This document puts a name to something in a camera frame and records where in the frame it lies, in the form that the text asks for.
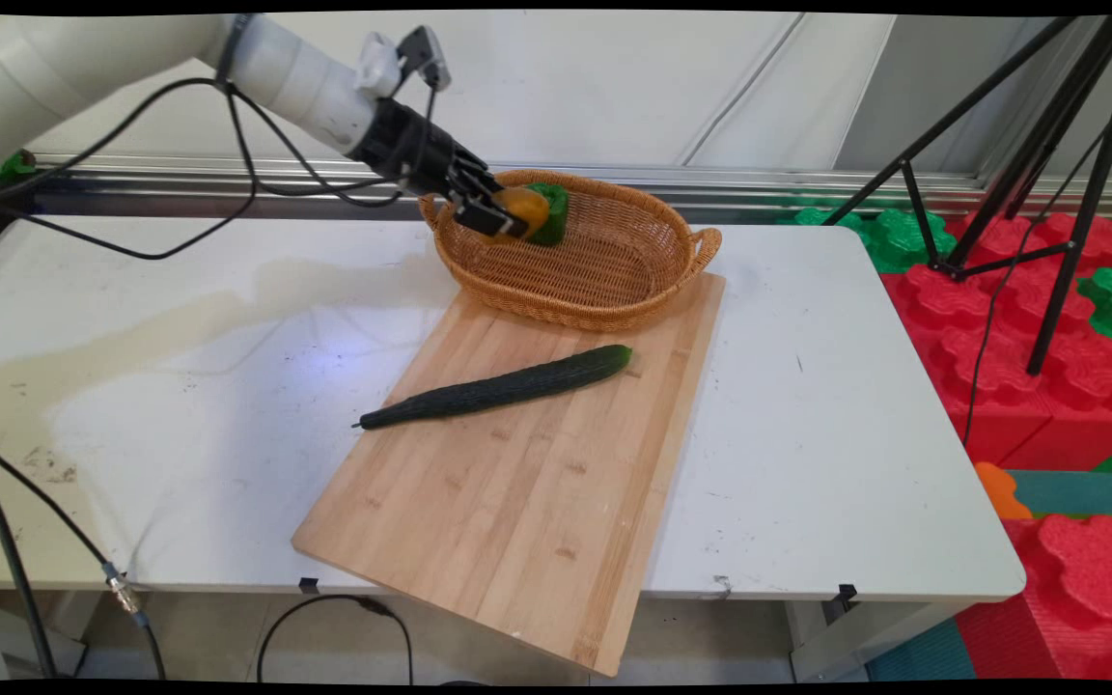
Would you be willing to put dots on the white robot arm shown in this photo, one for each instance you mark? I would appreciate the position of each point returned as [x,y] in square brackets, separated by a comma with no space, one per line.
[83,68]

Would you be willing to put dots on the large red foam block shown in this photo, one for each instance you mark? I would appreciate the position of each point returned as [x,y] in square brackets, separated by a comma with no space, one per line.
[1000,386]

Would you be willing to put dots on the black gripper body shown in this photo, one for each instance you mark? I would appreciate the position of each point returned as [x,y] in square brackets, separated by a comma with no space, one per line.
[411,145]

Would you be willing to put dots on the long dark green cucumber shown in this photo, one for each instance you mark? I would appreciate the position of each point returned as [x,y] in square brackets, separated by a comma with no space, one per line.
[498,388]

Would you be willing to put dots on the teal foam floor mat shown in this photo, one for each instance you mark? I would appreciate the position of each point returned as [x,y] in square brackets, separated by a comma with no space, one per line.
[1077,492]

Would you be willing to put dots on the aluminium wall rail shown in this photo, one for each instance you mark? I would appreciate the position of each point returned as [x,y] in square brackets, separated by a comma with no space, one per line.
[759,183]

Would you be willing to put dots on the black table edge clip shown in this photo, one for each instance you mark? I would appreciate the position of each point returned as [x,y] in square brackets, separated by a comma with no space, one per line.
[309,585]
[846,593]

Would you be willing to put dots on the orange foam piece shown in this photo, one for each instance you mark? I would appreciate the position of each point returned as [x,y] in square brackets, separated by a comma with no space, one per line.
[1000,492]

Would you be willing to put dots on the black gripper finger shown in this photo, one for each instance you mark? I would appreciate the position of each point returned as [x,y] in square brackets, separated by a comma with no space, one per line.
[485,180]
[490,221]

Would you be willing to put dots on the black tripod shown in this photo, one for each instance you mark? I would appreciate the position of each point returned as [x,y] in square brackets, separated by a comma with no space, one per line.
[1068,232]

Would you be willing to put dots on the woven wicker basket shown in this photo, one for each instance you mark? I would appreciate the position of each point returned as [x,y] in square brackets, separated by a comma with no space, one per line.
[604,280]

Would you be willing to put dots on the yellow potato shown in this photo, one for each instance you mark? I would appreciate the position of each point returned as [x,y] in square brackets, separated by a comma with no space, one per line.
[525,208]

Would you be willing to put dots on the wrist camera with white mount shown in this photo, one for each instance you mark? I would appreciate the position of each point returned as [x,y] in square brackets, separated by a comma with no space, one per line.
[392,60]

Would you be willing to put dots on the wooden cutting board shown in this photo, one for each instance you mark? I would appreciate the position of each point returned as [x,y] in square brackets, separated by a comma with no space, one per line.
[517,512]

